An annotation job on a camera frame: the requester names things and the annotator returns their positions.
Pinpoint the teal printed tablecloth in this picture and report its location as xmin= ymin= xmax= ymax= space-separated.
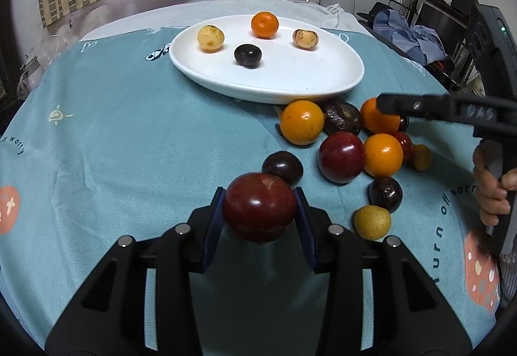
xmin=0 ymin=27 xmax=505 ymax=356

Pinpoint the white sheet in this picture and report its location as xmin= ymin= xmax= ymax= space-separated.
xmin=81 ymin=0 xmax=370 ymax=42

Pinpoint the yellow pear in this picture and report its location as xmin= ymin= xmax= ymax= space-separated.
xmin=354 ymin=205 xmax=392 ymax=241

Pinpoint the person's right hand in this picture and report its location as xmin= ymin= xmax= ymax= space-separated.
xmin=472 ymin=145 xmax=512 ymax=226

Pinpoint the dark purple plum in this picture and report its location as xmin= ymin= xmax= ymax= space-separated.
xmin=262 ymin=151 xmax=304 ymax=186
xmin=234 ymin=43 xmax=262 ymax=68
xmin=368 ymin=177 xmax=403 ymax=214

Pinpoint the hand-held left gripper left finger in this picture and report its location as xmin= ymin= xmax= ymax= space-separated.
xmin=46 ymin=186 xmax=227 ymax=356

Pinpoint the yellow speckled round fruit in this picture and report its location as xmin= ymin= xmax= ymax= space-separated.
xmin=197 ymin=25 xmax=225 ymax=54

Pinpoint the clear plastic bag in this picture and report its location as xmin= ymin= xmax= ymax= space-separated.
xmin=18 ymin=56 xmax=42 ymax=99

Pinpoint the black monitor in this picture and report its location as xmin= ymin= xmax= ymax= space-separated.
xmin=415 ymin=1 xmax=466 ymax=55

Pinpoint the small orange mandarin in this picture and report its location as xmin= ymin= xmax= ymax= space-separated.
xmin=251 ymin=12 xmax=280 ymax=38

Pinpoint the brown yellow mottled fruit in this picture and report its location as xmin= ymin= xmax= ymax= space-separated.
xmin=292 ymin=28 xmax=318 ymax=52

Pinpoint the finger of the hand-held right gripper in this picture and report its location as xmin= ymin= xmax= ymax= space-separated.
xmin=375 ymin=93 xmax=500 ymax=126

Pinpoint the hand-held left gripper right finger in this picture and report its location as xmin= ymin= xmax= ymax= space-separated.
xmin=293 ymin=186 xmax=473 ymax=356

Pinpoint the small yellow-green fruit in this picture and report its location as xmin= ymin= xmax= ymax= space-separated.
xmin=410 ymin=144 xmax=432 ymax=173

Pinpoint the orange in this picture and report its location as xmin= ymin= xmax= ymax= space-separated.
xmin=280 ymin=99 xmax=325 ymax=146
xmin=359 ymin=97 xmax=401 ymax=135
xmin=364 ymin=133 xmax=404 ymax=178

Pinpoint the large red plum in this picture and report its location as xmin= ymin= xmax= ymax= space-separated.
xmin=317 ymin=132 xmax=367 ymax=184
xmin=223 ymin=173 xmax=298 ymax=243

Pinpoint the white oval plate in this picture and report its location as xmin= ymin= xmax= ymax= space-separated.
xmin=169 ymin=15 xmax=365 ymax=105

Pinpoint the blue shirt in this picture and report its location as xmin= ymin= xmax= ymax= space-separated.
xmin=374 ymin=9 xmax=448 ymax=63

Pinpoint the wrinkled dark passion fruit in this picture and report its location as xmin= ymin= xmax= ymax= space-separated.
xmin=321 ymin=101 xmax=362 ymax=136

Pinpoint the small red plum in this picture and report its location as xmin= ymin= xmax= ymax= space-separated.
xmin=394 ymin=131 xmax=413 ymax=163

